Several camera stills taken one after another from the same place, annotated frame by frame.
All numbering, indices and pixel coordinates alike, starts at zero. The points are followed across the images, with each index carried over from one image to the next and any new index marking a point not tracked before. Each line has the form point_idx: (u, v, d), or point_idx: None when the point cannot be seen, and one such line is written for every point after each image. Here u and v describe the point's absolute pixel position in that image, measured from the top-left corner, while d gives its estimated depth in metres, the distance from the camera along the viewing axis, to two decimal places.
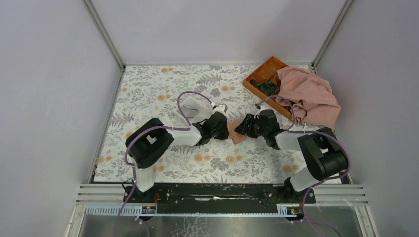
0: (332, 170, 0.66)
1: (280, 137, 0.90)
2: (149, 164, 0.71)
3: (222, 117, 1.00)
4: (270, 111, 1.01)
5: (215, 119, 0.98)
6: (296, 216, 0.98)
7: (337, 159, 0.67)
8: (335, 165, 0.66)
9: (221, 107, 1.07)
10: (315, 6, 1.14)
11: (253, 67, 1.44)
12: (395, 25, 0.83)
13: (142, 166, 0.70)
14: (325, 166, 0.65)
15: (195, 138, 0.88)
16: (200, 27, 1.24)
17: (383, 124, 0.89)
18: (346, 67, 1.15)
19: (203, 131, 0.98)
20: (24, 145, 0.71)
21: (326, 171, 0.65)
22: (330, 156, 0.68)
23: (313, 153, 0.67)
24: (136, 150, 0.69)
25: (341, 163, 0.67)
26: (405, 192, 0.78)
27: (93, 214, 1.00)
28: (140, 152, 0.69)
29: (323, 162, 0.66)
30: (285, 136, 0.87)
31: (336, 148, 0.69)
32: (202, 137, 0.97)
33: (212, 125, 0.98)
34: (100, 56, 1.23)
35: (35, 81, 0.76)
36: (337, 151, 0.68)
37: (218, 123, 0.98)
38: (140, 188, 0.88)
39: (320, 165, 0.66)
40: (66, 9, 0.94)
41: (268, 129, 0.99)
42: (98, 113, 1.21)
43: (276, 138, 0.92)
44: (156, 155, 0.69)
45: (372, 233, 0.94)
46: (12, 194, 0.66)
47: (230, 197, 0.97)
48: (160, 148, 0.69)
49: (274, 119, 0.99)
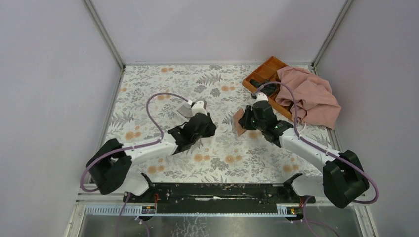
0: (353, 198, 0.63)
1: (288, 140, 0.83)
2: (113, 188, 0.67)
3: (203, 119, 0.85)
4: (264, 102, 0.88)
5: (194, 122, 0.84)
6: (296, 216, 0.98)
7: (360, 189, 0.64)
8: (356, 193, 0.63)
9: (200, 103, 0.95)
10: (315, 7, 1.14)
11: (253, 67, 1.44)
12: (394, 25, 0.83)
13: (104, 190, 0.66)
14: (348, 193, 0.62)
15: (169, 148, 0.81)
16: (200, 27, 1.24)
17: (383, 124, 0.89)
18: (346, 68, 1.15)
19: (183, 137, 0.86)
20: (24, 144, 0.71)
21: (347, 199, 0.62)
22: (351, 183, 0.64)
23: (339, 183, 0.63)
24: (96, 175, 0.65)
25: (360, 190, 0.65)
26: (405, 192, 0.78)
27: (93, 214, 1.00)
28: (100, 177, 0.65)
29: (346, 189, 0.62)
30: (295, 140, 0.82)
31: (358, 177, 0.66)
32: (183, 143, 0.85)
33: (191, 130, 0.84)
34: (99, 56, 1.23)
35: (35, 81, 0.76)
36: (358, 178, 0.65)
37: (200, 126, 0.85)
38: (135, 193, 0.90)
39: (344, 194, 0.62)
40: (66, 9, 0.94)
41: (266, 123, 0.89)
42: (98, 113, 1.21)
43: (280, 138, 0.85)
44: (116, 180, 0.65)
45: (372, 233, 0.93)
46: (12, 194, 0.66)
47: (230, 197, 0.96)
48: (117, 171, 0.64)
49: (270, 112, 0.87)
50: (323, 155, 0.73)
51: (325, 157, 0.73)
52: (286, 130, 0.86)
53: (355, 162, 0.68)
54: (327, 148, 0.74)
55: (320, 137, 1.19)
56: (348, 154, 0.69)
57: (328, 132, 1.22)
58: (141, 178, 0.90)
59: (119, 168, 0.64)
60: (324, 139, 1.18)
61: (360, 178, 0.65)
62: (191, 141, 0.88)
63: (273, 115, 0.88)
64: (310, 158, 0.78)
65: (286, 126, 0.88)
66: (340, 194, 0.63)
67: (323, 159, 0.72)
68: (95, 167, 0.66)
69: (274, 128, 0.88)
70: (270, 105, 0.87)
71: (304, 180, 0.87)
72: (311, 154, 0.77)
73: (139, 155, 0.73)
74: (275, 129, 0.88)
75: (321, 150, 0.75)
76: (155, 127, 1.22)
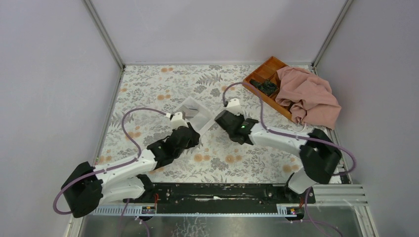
0: (332, 172, 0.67)
1: (260, 137, 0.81)
2: (87, 210, 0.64)
3: (186, 133, 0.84)
4: (222, 111, 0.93)
5: (176, 135, 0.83)
6: (296, 216, 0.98)
7: (336, 161, 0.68)
8: (333, 166, 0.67)
9: (179, 115, 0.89)
10: (314, 7, 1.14)
11: (253, 67, 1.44)
12: (394, 25, 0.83)
13: (77, 214, 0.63)
14: (327, 170, 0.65)
15: (147, 166, 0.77)
16: (200, 28, 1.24)
17: (383, 124, 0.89)
18: (346, 68, 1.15)
19: (164, 151, 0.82)
20: (25, 145, 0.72)
21: (328, 175, 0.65)
22: (328, 158, 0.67)
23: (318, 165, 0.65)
24: (69, 199, 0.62)
25: (336, 162, 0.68)
26: (405, 192, 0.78)
27: (93, 214, 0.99)
28: (72, 200, 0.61)
29: (325, 167, 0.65)
30: (264, 135, 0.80)
31: (331, 149, 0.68)
32: (165, 158, 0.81)
33: (174, 143, 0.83)
34: (99, 56, 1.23)
35: (35, 82, 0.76)
36: (331, 151, 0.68)
37: (182, 140, 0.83)
38: (134, 196, 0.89)
39: (326, 172, 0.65)
40: (66, 10, 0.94)
41: (231, 129, 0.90)
42: (98, 113, 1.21)
43: (249, 136, 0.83)
44: (87, 205, 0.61)
45: (372, 233, 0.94)
46: (13, 194, 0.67)
47: (230, 197, 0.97)
48: (88, 196, 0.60)
49: (230, 118, 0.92)
50: (296, 141, 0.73)
51: (298, 142, 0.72)
52: (252, 128, 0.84)
53: (324, 137, 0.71)
54: (296, 133, 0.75)
55: None
56: (316, 132, 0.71)
57: (328, 132, 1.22)
58: (134, 184, 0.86)
59: (88, 194, 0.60)
60: None
61: (333, 151, 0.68)
62: (174, 155, 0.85)
63: (237, 119, 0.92)
64: (286, 148, 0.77)
65: (251, 122, 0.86)
66: (322, 173, 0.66)
67: (296, 145, 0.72)
68: (68, 190, 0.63)
69: (240, 129, 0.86)
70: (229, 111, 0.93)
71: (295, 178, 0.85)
72: (284, 143, 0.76)
73: (111, 178, 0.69)
74: (241, 129, 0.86)
75: (291, 137, 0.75)
76: (155, 127, 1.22)
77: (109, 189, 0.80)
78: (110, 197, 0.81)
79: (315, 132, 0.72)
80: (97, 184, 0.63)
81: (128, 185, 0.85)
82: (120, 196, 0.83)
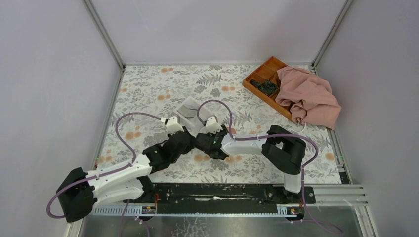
0: (300, 160, 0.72)
1: (230, 147, 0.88)
2: (80, 215, 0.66)
3: (183, 138, 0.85)
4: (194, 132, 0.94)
5: (173, 140, 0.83)
6: (296, 216, 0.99)
7: (302, 150, 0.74)
8: (299, 154, 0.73)
9: (174, 119, 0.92)
10: (314, 7, 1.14)
11: (253, 67, 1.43)
12: (395, 25, 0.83)
13: (69, 219, 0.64)
14: (294, 159, 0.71)
15: (142, 171, 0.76)
16: (200, 27, 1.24)
17: (383, 124, 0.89)
18: (346, 67, 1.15)
19: (161, 154, 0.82)
20: (25, 144, 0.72)
21: (296, 163, 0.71)
22: (292, 148, 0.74)
23: (283, 158, 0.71)
24: (63, 203, 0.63)
25: (302, 150, 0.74)
26: (405, 192, 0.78)
27: (93, 214, 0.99)
28: (65, 205, 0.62)
29: (290, 157, 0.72)
30: (232, 144, 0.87)
31: (292, 140, 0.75)
32: (161, 163, 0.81)
33: (171, 148, 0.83)
34: (99, 56, 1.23)
35: (35, 81, 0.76)
36: (293, 141, 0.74)
37: (179, 146, 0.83)
38: (134, 197, 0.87)
39: (293, 163, 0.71)
40: (66, 9, 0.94)
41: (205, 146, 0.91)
42: (98, 113, 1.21)
43: (221, 148, 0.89)
44: (78, 211, 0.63)
45: (372, 233, 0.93)
46: (13, 194, 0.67)
47: (230, 197, 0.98)
48: (79, 204, 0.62)
49: (202, 136, 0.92)
50: (259, 142, 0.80)
51: (261, 142, 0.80)
52: (222, 140, 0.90)
53: (282, 131, 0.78)
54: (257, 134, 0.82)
55: (320, 137, 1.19)
56: (273, 129, 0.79)
57: (328, 132, 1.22)
58: (133, 186, 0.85)
59: (79, 202, 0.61)
60: (324, 139, 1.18)
61: (294, 141, 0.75)
62: (170, 160, 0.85)
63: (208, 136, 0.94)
64: (252, 149, 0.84)
65: (221, 135, 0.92)
66: (291, 164, 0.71)
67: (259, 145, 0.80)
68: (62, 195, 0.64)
69: (212, 144, 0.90)
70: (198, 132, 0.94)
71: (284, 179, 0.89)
72: (250, 146, 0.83)
73: (104, 184, 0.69)
74: (214, 144, 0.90)
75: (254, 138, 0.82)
76: (155, 127, 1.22)
77: (104, 193, 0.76)
78: (106, 201, 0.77)
79: (273, 128, 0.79)
80: (89, 191, 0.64)
81: (126, 187, 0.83)
82: (120, 197, 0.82)
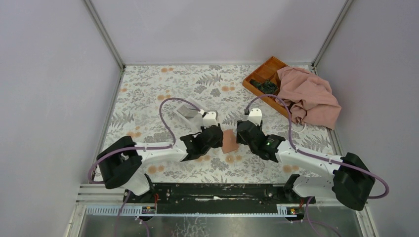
0: (365, 198, 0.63)
1: (286, 155, 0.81)
2: (118, 184, 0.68)
3: (218, 132, 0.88)
4: (246, 123, 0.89)
5: (208, 133, 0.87)
6: (296, 216, 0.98)
7: (370, 187, 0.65)
8: (366, 191, 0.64)
9: (213, 114, 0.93)
10: (315, 7, 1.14)
11: (253, 67, 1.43)
12: (395, 25, 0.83)
13: (110, 186, 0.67)
14: (361, 197, 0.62)
15: (180, 154, 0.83)
16: (201, 28, 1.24)
17: (383, 124, 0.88)
18: (346, 67, 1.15)
19: (193, 145, 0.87)
20: (25, 145, 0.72)
21: (361, 201, 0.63)
22: (359, 182, 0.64)
23: (352, 191, 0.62)
24: (104, 170, 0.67)
25: (369, 188, 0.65)
26: (406, 192, 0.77)
27: (93, 214, 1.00)
28: (107, 172, 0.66)
29: (358, 193, 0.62)
30: (292, 155, 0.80)
31: (364, 175, 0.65)
32: (193, 152, 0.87)
33: (204, 139, 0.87)
34: (99, 56, 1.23)
35: (35, 81, 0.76)
36: (366, 177, 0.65)
37: (212, 139, 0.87)
38: (136, 193, 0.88)
39: (359, 199, 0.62)
40: (66, 10, 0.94)
41: (256, 142, 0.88)
42: (98, 113, 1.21)
43: (276, 154, 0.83)
44: (124, 177, 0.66)
45: (372, 233, 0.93)
46: (13, 193, 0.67)
47: (230, 197, 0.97)
48: (127, 170, 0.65)
49: (256, 130, 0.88)
50: (329, 165, 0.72)
51: (332, 167, 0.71)
52: (279, 146, 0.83)
53: (358, 163, 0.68)
54: (329, 157, 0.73)
55: (320, 137, 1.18)
56: (350, 157, 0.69)
57: (328, 132, 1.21)
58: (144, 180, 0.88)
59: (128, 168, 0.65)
60: (324, 139, 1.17)
61: (366, 177, 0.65)
62: (201, 151, 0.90)
63: (260, 133, 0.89)
64: (314, 168, 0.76)
65: (278, 139, 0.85)
66: (356, 200, 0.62)
67: (330, 169, 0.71)
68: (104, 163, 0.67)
69: (266, 146, 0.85)
70: (253, 125, 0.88)
71: (306, 184, 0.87)
72: (314, 166, 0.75)
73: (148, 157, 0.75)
74: (267, 146, 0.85)
75: (324, 160, 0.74)
76: (155, 127, 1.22)
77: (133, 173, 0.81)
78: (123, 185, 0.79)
79: (350, 156, 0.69)
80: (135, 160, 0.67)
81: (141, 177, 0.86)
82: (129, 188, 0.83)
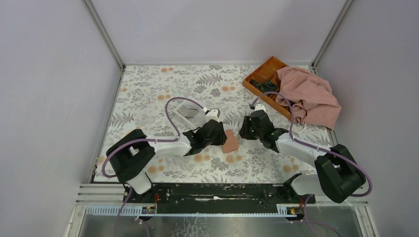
0: (349, 192, 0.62)
1: (284, 143, 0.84)
2: (130, 177, 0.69)
3: (216, 126, 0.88)
4: (260, 111, 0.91)
5: (208, 127, 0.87)
6: (296, 216, 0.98)
7: (356, 183, 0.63)
8: (350, 184, 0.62)
9: (214, 112, 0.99)
10: (315, 7, 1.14)
11: (253, 67, 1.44)
12: (395, 25, 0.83)
13: (122, 179, 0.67)
14: (343, 187, 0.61)
15: (184, 148, 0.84)
16: (201, 27, 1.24)
17: (383, 124, 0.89)
18: (346, 67, 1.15)
19: (195, 139, 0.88)
20: (24, 145, 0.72)
21: (343, 193, 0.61)
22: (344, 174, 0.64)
23: (333, 179, 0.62)
24: (115, 165, 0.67)
25: (356, 184, 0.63)
26: (406, 192, 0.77)
27: (93, 214, 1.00)
28: (119, 165, 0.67)
29: (340, 183, 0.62)
30: (289, 143, 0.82)
31: (352, 169, 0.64)
32: (195, 147, 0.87)
33: (204, 134, 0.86)
34: (99, 56, 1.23)
35: (35, 81, 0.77)
36: (353, 171, 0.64)
37: (213, 133, 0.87)
38: (138, 191, 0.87)
39: (339, 189, 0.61)
40: (66, 10, 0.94)
41: (263, 131, 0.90)
42: (98, 113, 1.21)
43: (276, 142, 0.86)
44: (137, 169, 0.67)
45: (372, 233, 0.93)
46: (13, 194, 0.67)
47: (230, 197, 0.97)
48: (141, 160, 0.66)
49: (266, 120, 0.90)
50: (316, 152, 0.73)
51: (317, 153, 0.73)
52: (281, 135, 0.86)
53: (347, 155, 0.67)
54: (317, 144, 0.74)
55: (320, 137, 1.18)
56: (339, 147, 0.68)
57: (328, 132, 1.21)
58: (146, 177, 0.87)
59: (142, 158, 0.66)
60: (324, 139, 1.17)
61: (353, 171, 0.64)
62: (202, 145, 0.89)
63: (270, 123, 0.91)
64: (305, 156, 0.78)
65: (281, 131, 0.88)
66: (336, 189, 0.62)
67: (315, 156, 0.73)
68: (114, 157, 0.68)
69: (270, 135, 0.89)
70: (266, 114, 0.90)
71: (301, 180, 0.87)
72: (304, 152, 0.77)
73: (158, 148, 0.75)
74: (272, 135, 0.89)
75: (313, 147, 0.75)
76: (155, 127, 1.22)
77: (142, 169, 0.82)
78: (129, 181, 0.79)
79: (338, 146, 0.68)
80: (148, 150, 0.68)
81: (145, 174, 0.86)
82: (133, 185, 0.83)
